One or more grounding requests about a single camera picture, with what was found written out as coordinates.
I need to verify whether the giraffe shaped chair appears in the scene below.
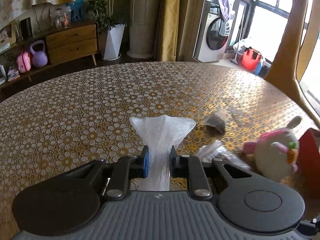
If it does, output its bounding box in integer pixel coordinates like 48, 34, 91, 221
265, 0, 320, 130

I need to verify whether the white foam net sleeve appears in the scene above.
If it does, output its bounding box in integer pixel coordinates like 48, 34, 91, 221
129, 114, 197, 192

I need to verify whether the red bag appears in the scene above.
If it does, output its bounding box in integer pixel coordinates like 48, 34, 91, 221
241, 47, 262, 72

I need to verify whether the blue toy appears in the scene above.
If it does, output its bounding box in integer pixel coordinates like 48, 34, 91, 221
67, 0, 84, 22

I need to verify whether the red metal tin box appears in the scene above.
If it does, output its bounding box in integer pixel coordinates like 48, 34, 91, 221
297, 127, 320, 198

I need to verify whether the purple towel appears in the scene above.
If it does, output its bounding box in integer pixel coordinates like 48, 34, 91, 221
215, 0, 235, 20

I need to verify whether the white bunny plush toy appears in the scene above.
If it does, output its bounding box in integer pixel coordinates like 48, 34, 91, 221
244, 116, 303, 182

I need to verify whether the small clear packet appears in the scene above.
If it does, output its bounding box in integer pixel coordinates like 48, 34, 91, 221
196, 140, 253, 171

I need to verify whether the yellow curtain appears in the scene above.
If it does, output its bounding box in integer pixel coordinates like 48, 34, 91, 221
160, 0, 185, 62

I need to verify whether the white planter pot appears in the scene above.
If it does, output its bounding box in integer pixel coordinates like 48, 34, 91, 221
103, 24, 125, 60

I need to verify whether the green potted plant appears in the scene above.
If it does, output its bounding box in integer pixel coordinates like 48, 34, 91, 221
75, 0, 130, 34

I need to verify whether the white washing machine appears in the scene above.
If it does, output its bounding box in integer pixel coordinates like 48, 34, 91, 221
194, 0, 235, 63

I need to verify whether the small grey tea bag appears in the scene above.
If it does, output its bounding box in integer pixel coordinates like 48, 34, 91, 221
204, 109, 227, 133

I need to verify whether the tall standing air conditioner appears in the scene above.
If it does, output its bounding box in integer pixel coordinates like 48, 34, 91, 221
126, 0, 163, 59

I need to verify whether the large window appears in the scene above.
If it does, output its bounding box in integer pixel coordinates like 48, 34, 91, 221
252, 0, 320, 90

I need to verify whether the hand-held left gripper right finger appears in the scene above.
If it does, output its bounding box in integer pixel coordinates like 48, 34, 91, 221
169, 145, 253, 202

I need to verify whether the clear toy bag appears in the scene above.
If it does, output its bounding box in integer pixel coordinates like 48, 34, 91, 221
50, 6, 72, 29

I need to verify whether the upright mop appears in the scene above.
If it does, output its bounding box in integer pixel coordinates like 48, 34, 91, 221
230, 1, 247, 64

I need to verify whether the white plastic bag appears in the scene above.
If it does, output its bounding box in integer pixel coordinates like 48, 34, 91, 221
232, 37, 253, 53

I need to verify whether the stack of small books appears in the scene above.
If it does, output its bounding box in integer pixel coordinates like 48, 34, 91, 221
7, 66, 20, 82

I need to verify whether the pink toy case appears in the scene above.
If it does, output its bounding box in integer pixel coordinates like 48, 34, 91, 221
16, 50, 32, 73

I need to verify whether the wooden tv cabinet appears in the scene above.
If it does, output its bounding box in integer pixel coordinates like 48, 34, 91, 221
0, 21, 100, 90

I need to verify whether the photo frame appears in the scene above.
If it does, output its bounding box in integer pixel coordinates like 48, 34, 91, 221
0, 21, 17, 45

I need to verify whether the black speaker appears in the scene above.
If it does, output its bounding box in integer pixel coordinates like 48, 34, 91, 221
19, 17, 33, 39

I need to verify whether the purple kettlebell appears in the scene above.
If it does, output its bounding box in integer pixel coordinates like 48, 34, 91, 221
29, 40, 48, 68

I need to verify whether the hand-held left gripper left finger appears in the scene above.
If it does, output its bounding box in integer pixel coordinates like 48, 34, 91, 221
72, 145, 150, 202

